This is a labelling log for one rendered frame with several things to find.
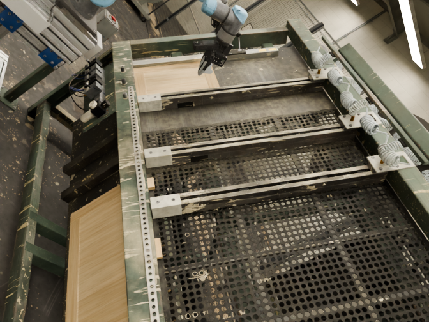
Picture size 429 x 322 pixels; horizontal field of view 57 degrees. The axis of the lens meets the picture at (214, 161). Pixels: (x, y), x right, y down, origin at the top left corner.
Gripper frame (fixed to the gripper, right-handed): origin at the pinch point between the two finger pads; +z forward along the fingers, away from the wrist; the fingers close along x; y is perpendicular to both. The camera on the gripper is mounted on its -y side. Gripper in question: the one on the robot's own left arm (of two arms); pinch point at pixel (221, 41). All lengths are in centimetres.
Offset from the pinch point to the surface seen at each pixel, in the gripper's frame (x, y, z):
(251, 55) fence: -17.3, -8.8, 10.6
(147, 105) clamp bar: 65, -25, 8
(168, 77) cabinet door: 40.3, -2.7, 11.4
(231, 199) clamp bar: 62, -104, 7
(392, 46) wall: -563, 230, 280
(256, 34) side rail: -35.7, 10.0, 9.3
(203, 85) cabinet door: 26.5, -21.2, 11.4
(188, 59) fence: 21.1, 5.9, 9.1
